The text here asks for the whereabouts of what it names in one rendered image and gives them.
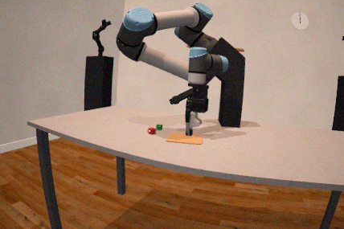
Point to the tan mat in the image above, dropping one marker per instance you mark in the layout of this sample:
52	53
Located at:
182	138

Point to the red die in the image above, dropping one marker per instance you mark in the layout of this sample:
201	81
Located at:
151	131

